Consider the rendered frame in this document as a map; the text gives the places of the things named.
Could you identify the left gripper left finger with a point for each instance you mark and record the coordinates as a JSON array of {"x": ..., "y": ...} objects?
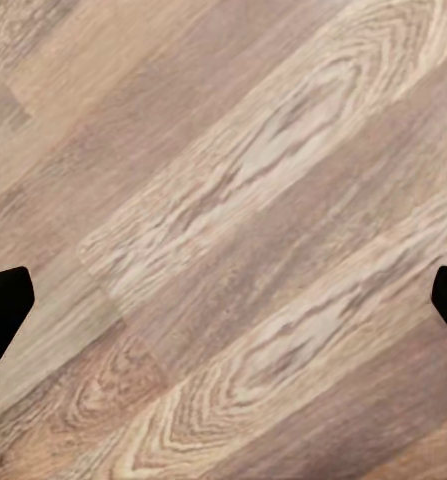
[{"x": 16, "y": 300}]

